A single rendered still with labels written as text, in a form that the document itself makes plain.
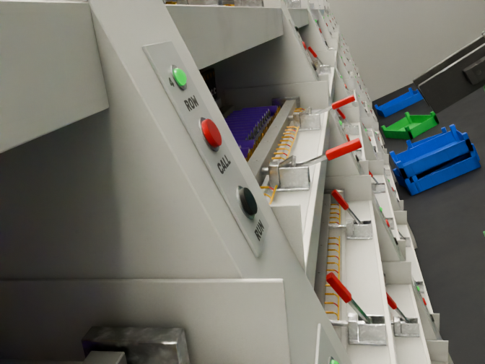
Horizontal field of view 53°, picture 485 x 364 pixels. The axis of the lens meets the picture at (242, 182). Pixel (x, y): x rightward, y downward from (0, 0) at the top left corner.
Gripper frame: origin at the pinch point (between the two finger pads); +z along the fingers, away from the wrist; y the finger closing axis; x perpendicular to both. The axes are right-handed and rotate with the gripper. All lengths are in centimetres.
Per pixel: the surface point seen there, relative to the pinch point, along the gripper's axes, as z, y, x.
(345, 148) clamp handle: 11.9, -0.5, -0.2
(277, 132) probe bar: 20.1, 15.0, 2.7
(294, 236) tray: 15.4, -17.9, 0.6
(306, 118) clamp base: 17.8, 25.8, 0.7
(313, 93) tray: 17.0, 42.4, 1.3
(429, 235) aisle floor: 21, 118, -71
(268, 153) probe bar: 20.0, 5.1, 2.6
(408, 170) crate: 17, 159, -61
